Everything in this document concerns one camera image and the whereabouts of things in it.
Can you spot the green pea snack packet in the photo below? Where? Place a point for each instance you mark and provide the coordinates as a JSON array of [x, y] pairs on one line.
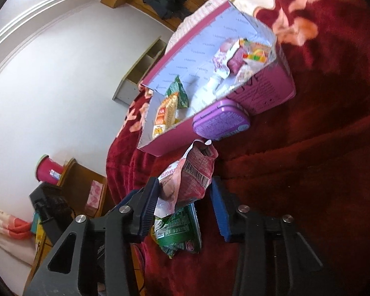
[[178, 92], [178, 231]]

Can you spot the wooden nightstand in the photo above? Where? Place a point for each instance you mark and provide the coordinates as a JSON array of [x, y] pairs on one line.
[[77, 178]]

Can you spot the pink drink pouch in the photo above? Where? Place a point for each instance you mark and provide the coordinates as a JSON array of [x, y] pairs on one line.
[[231, 61]]

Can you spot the red plush blanket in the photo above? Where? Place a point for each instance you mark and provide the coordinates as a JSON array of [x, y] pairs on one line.
[[311, 129]]

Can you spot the clear gummy candy packet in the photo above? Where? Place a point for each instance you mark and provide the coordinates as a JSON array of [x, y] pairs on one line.
[[256, 56]]

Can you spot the pink tissue box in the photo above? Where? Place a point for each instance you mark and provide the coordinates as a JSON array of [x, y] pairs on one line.
[[94, 197]]

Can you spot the orange yellow cracker packet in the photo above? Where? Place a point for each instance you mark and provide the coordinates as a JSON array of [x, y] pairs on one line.
[[165, 114]]

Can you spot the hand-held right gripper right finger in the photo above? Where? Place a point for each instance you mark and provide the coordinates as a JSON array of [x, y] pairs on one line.
[[222, 212]]

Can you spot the red snack bag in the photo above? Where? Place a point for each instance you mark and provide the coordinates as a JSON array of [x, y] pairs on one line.
[[191, 172]]

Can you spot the low beige shelf unit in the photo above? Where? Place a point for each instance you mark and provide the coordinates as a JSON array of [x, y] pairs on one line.
[[132, 83]]

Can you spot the pink cardboard box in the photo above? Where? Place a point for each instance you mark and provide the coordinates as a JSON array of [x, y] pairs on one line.
[[265, 89]]

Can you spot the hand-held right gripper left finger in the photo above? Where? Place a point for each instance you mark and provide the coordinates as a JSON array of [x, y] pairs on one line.
[[148, 209]]

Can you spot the purple plastic case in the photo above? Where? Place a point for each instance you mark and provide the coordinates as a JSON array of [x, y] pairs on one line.
[[222, 120]]

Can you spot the pink checkered cartoon bed sheet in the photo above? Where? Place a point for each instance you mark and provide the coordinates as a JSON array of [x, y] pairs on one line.
[[200, 15]]

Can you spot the pink cup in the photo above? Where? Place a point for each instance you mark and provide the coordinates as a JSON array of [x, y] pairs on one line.
[[47, 169]]

